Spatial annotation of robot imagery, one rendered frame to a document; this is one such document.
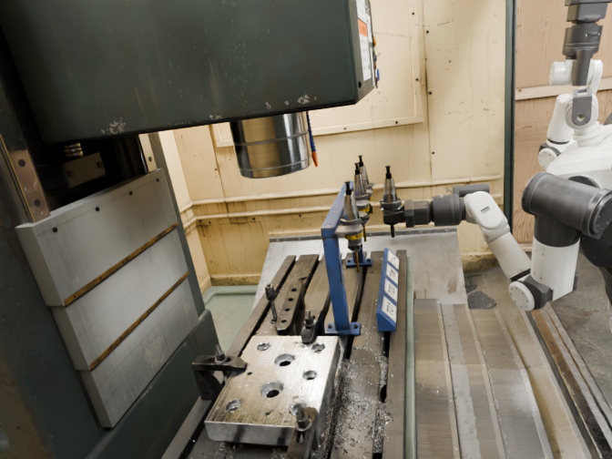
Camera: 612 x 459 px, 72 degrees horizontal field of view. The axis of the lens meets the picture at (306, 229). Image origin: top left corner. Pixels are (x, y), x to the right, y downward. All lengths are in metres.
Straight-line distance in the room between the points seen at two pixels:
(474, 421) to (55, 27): 1.25
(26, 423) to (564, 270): 1.18
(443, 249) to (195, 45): 1.42
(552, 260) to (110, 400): 1.06
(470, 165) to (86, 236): 1.47
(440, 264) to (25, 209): 1.48
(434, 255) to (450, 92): 0.68
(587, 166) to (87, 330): 1.15
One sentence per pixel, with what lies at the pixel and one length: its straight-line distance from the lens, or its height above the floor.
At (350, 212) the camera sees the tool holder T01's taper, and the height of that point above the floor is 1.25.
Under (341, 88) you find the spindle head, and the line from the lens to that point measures 0.74.
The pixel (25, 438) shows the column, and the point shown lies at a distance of 1.14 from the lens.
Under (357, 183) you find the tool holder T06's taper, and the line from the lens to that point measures 1.34.
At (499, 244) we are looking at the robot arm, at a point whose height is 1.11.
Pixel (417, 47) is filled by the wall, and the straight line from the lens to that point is 1.84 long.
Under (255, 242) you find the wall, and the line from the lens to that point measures 2.16.
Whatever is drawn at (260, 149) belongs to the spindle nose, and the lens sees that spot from 0.83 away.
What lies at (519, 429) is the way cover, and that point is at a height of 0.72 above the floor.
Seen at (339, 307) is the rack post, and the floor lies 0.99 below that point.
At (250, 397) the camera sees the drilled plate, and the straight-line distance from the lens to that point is 0.96.
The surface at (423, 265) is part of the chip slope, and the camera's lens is 1.87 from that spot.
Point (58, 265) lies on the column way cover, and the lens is 1.00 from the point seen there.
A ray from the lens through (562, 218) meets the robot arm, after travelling 1.00.
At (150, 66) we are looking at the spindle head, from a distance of 0.85.
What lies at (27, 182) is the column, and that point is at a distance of 0.98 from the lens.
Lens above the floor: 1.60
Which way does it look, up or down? 20 degrees down
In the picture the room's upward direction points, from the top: 9 degrees counter-clockwise
